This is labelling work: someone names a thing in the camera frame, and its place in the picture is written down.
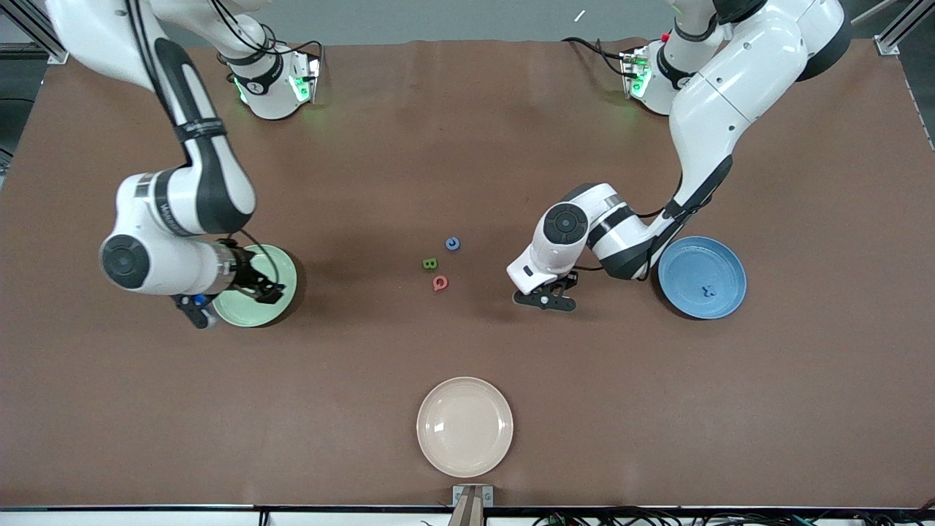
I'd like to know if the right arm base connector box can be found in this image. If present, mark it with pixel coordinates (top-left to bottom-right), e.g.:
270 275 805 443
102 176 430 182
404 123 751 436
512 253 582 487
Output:
289 50 322 103

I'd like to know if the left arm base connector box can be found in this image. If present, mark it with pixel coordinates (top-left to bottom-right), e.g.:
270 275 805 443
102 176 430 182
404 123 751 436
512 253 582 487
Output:
619 47 652 99

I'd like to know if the green plate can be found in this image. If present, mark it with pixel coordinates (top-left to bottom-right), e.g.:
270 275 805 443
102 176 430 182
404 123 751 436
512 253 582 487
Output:
212 244 299 328

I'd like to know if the blue plate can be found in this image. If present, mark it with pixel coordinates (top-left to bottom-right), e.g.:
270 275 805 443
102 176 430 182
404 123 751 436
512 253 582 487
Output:
657 235 748 320

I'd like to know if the brown table cover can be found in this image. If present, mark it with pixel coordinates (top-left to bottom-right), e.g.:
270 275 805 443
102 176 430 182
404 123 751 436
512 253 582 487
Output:
0 38 935 508

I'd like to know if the cream plate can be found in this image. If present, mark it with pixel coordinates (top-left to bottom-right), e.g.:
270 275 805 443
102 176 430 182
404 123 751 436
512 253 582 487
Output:
416 376 514 479

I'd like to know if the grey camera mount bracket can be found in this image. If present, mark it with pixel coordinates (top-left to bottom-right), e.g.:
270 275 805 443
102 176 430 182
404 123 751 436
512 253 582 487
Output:
449 485 495 526

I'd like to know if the black cable bundle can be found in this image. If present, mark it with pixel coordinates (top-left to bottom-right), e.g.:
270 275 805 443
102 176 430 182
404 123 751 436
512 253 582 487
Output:
533 504 935 526

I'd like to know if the black right arm base cable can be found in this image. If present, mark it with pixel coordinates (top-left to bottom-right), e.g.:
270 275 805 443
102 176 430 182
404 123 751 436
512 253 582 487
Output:
274 37 324 74

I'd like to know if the black arm base cable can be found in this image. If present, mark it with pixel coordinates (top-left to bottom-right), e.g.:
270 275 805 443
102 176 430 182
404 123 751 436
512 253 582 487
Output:
274 37 324 74
561 37 630 77

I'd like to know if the black left arm base cable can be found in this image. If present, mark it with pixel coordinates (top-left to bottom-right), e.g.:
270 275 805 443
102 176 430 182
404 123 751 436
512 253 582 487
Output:
561 37 630 77

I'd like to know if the aluminium frame profile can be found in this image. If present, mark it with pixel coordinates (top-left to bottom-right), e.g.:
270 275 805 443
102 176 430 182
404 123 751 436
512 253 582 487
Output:
873 0 925 56
0 0 74 63

